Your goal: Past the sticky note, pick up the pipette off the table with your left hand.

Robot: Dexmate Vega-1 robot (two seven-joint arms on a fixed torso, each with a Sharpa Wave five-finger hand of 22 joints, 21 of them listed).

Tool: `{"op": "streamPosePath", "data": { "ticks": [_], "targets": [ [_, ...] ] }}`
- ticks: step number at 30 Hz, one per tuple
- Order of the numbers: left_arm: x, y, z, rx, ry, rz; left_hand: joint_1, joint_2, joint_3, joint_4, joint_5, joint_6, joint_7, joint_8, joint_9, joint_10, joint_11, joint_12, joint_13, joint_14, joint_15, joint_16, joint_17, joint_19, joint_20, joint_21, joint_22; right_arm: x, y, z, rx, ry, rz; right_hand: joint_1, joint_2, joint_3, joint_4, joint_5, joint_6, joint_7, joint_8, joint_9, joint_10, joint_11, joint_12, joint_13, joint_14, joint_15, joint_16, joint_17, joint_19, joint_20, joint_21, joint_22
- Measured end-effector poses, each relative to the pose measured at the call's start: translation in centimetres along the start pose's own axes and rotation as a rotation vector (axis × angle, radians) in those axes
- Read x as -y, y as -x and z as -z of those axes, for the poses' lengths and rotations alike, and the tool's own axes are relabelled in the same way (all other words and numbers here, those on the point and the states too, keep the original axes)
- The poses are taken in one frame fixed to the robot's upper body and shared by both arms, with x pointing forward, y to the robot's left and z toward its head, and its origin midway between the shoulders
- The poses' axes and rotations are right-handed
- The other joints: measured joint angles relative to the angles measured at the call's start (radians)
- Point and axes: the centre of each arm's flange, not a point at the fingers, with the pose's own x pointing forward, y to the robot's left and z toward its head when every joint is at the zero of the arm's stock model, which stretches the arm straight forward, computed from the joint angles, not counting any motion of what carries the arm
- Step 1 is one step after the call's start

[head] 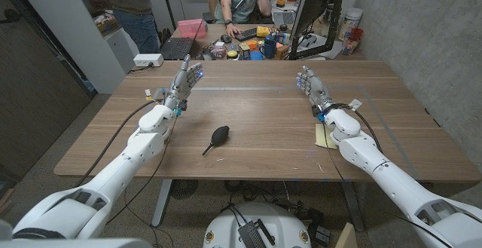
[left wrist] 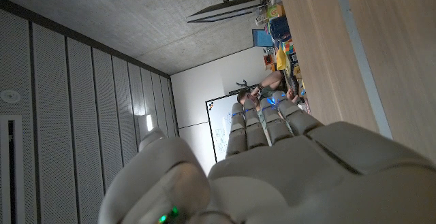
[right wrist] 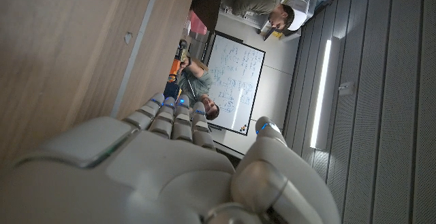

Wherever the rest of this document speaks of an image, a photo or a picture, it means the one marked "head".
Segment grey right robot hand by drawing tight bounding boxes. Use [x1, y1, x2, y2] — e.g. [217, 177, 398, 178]
[296, 65, 336, 109]

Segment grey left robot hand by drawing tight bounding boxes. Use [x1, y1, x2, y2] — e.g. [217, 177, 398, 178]
[162, 54, 205, 110]

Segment black bulb pipette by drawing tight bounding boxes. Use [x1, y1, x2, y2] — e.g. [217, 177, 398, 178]
[201, 125, 230, 157]

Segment yellow sticky note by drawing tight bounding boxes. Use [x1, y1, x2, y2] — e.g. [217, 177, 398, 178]
[314, 123, 339, 150]

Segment black laptop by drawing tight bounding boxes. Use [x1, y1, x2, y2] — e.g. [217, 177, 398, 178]
[160, 18, 205, 61]

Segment white power strip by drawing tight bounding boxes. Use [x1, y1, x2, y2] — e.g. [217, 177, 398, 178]
[133, 53, 165, 68]

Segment pink plastic box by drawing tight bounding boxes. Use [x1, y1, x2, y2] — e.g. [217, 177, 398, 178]
[177, 18, 208, 39]

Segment red plastic container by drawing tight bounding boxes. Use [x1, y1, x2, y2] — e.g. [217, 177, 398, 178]
[342, 27, 365, 56]

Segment dark blue mug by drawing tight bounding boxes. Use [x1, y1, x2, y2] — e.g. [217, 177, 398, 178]
[259, 36, 278, 60]

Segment black computer monitor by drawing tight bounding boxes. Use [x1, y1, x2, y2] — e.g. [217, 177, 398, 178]
[288, 0, 343, 61]
[288, 0, 341, 41]

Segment white lidded canister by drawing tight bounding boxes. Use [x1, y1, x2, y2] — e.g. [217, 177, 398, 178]
[337, 7, 364, 41]

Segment black keyboard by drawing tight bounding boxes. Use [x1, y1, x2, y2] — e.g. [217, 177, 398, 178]
[234, 26, 259, 42]

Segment cardboard box on shelf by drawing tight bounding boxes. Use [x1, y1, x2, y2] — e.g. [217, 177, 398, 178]
[93, 14, 121, 37]

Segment black floor fan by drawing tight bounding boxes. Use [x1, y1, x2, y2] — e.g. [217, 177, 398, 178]
[169, 179, 199, 201]

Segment white shelf cabinet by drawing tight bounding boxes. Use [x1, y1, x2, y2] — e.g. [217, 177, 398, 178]
[11, 0, 140, 94]

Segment white table leg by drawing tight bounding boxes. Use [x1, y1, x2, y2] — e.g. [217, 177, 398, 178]
[151, 179, 173, 228]

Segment grey table leg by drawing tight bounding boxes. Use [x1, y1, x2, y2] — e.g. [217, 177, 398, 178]
[340, 181, 366, 232]

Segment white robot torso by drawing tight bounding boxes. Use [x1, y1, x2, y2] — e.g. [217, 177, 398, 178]
[202, 201, 313, 248]

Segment beige wooden block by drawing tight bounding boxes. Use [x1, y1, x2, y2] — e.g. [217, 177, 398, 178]
[334, 222, 358, 248]

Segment black box on torso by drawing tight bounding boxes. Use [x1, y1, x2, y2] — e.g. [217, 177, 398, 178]
[236, 219, 276, 248]

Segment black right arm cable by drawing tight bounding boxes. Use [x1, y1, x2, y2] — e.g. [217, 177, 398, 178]
[338, 103, 383, 155]

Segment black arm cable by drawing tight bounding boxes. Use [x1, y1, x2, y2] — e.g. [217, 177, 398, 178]
[75, 99, 159, 188]
[338, 103, 383, 155]

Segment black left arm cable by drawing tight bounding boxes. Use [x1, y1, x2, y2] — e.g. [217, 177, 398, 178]
[75, 99, 159, 188]

